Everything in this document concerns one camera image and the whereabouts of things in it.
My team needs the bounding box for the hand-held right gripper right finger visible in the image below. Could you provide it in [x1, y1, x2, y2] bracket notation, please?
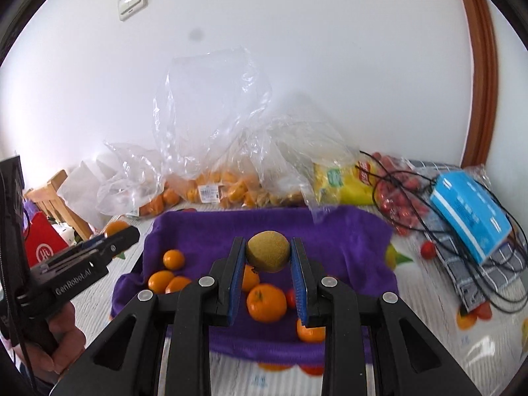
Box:
[290, 237, 483, 396]

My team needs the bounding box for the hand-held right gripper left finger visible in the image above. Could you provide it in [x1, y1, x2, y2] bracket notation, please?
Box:
[49, 237, 248, 396]

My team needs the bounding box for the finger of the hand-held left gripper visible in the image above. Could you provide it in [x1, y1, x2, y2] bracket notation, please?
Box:
[76, 226, 141, 263]

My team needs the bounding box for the large orange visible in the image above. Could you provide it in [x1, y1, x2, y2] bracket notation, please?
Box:
[247, 283, 288, 323]

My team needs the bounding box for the green-brown kiwi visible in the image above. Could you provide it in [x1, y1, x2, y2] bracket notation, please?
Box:
[246, 231, 290, 274]

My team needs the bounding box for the small orange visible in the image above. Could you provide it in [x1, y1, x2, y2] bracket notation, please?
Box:
[163, 249, 185, 270]

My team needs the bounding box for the person's left hand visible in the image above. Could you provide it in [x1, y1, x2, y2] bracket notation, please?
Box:
[31, 302, 88, 382]

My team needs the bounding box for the red bag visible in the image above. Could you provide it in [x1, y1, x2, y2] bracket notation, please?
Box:
[25, 212, 72, 278]

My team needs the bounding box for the purple towel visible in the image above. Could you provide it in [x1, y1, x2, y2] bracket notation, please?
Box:
[111, 206, 400, 366]

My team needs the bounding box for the white plastic bag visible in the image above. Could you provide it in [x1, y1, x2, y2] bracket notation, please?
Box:
[57, 160, 109, 216]

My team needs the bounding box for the wooden chair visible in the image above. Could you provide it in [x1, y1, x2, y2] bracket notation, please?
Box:
[25, 169, 94, 241]

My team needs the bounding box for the yellow snack packet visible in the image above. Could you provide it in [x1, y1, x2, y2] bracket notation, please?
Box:
[313, 160, 377, 207]

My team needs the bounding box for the clear bag of pale husk fruit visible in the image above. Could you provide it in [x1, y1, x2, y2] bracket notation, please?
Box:
[243, 117, 359, 223]

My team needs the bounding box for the fruit-print lace tablecloth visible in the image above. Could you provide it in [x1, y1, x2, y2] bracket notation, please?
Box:
[78, 198, 528, 396]

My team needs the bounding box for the bag of cherry tomatoes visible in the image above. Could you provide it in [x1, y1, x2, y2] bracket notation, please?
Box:
[362, 152, 439, 237]

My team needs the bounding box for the clear bag of kumquats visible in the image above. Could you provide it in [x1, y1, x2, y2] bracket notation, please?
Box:
[152, 47, 273, 211]

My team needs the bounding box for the grey checked cloth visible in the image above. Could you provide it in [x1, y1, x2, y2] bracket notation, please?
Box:
[406, 159, 528, 315]

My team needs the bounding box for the blue tissue box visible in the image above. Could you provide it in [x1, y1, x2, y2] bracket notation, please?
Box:
[430, 172, 513, 265]

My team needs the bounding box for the black cable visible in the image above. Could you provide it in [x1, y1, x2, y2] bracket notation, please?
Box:
[372, 150, 528, 315]

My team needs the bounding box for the white wall switch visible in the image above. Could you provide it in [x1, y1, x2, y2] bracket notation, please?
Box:
[118, 0, 148, 21]

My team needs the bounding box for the wooden door frame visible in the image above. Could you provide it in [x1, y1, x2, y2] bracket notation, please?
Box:
[451, 0, 501, 170]

